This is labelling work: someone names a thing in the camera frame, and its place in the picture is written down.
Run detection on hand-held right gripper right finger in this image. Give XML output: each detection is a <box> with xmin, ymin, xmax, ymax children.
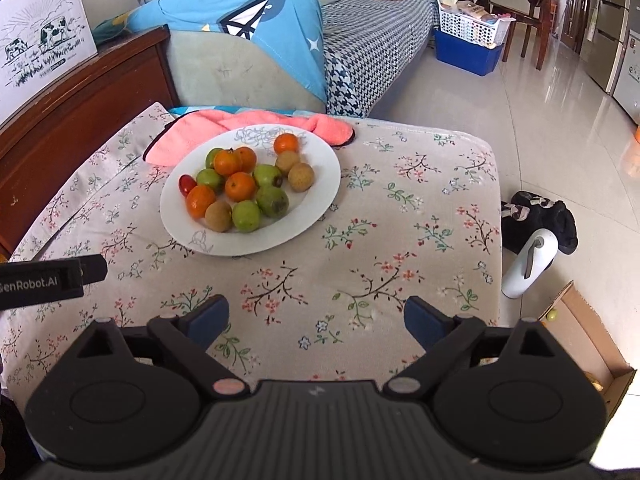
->
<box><xmin>383</xmin><ymin>296</ymin><xmax>567</xmax><ymax>402</ymax></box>

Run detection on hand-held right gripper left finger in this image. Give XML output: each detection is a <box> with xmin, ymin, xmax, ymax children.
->
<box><xmin>70</xmin><ymin>294</ymin><xmax>252</xmax><ymax>402</ymax></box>

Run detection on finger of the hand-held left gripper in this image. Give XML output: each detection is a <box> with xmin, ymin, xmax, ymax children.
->
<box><xmin>79</xmin><ymin>254</ymin><xmax>108</xmax><ymax>285</ymax></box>

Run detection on brown kiwi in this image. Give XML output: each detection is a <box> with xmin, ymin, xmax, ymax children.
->
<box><xmin>204</xmin><ymin>201</ymin><xmax>234</xmax><ymax>233</ymax></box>
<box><xmin>288</xmin><ymin>162</ymin><xmax>315</xmax><ymax>193</ymax></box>
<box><xmin>275</xmin><ymin>151</ymin><xmax>301</xmax><ymax>176</ymax></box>

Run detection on dark green jujube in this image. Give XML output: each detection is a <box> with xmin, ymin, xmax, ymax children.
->
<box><xmin>256</xmin><ymin>185</ymin><xmax>290</xmax><ymax>219</ymax></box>

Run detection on white floral print plate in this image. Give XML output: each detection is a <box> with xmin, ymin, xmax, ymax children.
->
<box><xmin>159</xmin><ymin>124</ymin><xmax>342</xmax><ymax>257</ymax></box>

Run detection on floral tablecloth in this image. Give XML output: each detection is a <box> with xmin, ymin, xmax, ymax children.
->
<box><xmin>0</xmin><ymin>101</ymin><xmax>503</xmax><ymax>396</ymax></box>

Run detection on dark wooden cabinet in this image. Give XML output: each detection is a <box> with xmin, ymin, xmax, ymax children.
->
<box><xmin>0</xmin><ymin>26</ymin><xmax>181</xmax><ymax>261</ymax></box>

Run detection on black white cloth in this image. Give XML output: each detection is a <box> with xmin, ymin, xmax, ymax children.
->
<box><xmin>500</xmin><ymin>191</ymin><xmax>579</xmax><ymax>256</ymax></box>

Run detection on pink cloth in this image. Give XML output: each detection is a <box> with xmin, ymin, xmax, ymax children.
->
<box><xmin>145</xmin><ymin>108</ymin><xmax>357</xmax><ymax>167</ymax></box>

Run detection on open cardboard box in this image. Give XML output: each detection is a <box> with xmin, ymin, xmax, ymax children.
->
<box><xmin>537</xmin><ymin>280</ymin><xmax>637</xmax><ymax>418</ymax></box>

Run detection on white printed milk carton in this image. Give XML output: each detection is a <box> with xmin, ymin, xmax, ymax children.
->
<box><xmin>0</xmin><ymin>0</ymin><xmax>98</xmax><ymax>126</ymax></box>

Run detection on grey green sofa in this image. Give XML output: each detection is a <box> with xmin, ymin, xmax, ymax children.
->
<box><xmin>117</xmin><ymin>0</ymin><xmax>441</xmax><ymax>118</ymax></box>

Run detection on teal yellow cloth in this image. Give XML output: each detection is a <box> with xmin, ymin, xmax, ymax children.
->
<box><xmin>91</xmin><ymin>12</ymin><xmax>133</xmax><ymax>46</ymax></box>

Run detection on blue storage bin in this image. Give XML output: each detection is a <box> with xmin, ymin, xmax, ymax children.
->
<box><xmin>432</xmin><ymin>27</ymin><xmax>506</xmax><ymax>77</ymax></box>

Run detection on houndstooth sofa cover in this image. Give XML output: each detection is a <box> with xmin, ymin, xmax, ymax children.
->
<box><xmin>320</xmin><ymin>0</ymin><xmax>441</xmax><ymax>118</ymax></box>

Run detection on white plastic basket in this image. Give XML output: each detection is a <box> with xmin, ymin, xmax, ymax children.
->
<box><xmin>437</xmin><ymin>0</ymin><xmax>516</xmax><ymax>47</ymax></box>

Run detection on white appliance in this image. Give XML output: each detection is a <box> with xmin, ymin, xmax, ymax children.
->
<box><xmin>612</xmin><ymin>27</ymin><xmax>640</xmax><ymax>126</ymax></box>

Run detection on wooden door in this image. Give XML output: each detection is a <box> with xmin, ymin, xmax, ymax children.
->
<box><xmin>547</xmin><ymin>0</ymin><xmax>601</xmax><ymax>56</ymax></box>

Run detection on silver refrigerator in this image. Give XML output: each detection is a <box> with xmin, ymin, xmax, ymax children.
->
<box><xmin>580</xmin><ymin>0</ymin><xmax>640</xmax><ymax>96</ymax></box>

